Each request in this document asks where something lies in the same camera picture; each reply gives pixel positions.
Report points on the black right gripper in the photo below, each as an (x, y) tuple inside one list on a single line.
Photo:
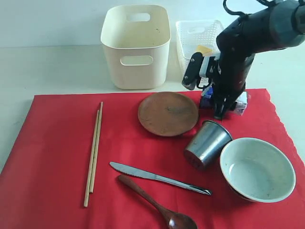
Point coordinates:
[(233, 67)]

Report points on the blue white milk carton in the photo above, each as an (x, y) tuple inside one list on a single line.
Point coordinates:
[(207, 102)]

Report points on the stainless steel cup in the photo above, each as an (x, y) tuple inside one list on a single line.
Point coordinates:
[(207, 144)]

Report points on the yellow cheese wedge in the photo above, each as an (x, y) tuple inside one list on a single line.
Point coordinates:
[(203, 49)]

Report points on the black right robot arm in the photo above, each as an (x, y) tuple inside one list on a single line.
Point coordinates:
[(279, 26)]

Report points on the brown wooden plate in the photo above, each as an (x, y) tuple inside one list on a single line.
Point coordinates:
[(168, 113)]

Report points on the pale green ceramic bowl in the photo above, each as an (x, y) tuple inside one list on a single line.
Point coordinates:
[(257, 170)]

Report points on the white lattice plastic basket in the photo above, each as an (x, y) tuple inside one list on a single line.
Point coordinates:
[(190, 34)]

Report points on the steel table knife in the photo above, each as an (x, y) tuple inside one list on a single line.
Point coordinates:
[(135, 172)]

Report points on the cream plastic bin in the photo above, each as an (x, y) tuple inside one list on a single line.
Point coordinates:
[(136, 42)]

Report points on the dark wooden spoon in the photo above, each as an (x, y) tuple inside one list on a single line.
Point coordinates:
[(173, 220)]

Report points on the long wooden chopstick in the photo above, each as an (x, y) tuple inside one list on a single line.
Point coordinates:
[(87, 193)]

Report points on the short wooden chopstick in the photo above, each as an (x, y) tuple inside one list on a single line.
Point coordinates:
[(93, 169)]

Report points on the red cloth mat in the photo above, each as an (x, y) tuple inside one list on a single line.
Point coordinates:
[(43, 183)]

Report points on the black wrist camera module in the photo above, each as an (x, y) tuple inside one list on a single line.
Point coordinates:
[(192, 76)]

